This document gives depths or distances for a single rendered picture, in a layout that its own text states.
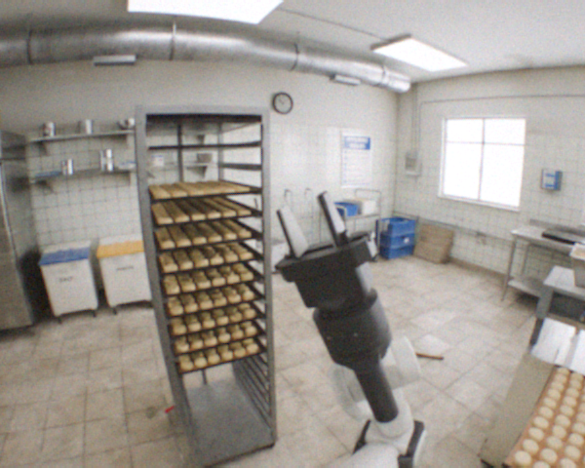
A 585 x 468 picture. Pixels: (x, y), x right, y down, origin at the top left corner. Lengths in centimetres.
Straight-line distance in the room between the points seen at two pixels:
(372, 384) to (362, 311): 9
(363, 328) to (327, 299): 5
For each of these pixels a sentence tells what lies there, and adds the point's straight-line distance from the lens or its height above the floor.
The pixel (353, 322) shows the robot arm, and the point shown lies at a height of 146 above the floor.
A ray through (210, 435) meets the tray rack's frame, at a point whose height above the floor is 15.
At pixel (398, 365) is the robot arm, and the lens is 43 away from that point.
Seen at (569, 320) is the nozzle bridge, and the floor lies 105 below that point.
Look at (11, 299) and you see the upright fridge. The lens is 353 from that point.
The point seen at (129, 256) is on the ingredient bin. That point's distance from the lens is 344.
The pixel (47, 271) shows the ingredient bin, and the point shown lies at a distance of 358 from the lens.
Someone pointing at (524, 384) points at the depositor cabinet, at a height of 68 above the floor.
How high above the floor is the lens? 164
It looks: 15 degrees down
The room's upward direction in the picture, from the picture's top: straight up
